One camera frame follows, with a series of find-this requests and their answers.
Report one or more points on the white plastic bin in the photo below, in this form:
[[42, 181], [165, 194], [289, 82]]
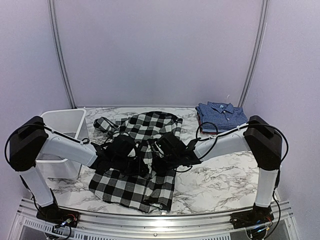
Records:
[[63, 121]]

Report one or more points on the black white checkered shirt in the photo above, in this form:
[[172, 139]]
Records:
[[146, 191]]

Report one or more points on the right aluminium wall post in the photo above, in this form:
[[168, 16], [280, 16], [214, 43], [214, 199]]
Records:
[[260, 34]]

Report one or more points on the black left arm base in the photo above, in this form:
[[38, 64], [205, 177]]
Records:
[[56, 215]]

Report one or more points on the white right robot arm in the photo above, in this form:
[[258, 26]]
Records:
[[267, 143]]

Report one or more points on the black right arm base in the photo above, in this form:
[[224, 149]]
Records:
[[248, 218]]

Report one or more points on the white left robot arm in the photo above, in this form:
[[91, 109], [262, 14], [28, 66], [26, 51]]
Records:
[[35, 138]]

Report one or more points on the aluminium front frame rail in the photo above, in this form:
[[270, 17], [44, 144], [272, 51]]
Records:
[[108, 226]]

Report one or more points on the grey cloth in bin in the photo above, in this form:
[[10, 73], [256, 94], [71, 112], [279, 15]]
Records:
[[70, 134]]

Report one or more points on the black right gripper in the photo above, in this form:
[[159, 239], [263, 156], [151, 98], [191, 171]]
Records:
[[159, 168]]

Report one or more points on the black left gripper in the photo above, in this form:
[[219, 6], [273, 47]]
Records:
[[139, 168]]

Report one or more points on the folded blue checkered shirt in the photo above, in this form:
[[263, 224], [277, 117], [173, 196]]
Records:
[[218, 117]]

